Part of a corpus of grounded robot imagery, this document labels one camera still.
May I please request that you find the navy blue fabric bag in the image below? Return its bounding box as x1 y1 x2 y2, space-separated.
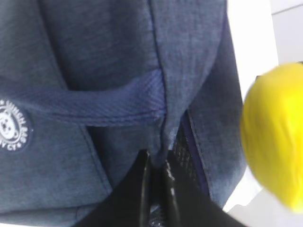
0 0 247 227

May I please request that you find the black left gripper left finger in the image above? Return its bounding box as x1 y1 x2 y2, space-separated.
75 150 152 227

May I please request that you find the yellow lemon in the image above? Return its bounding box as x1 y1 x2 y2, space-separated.
240 61 303 214

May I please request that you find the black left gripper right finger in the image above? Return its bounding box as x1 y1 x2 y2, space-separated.
162 153 245 227

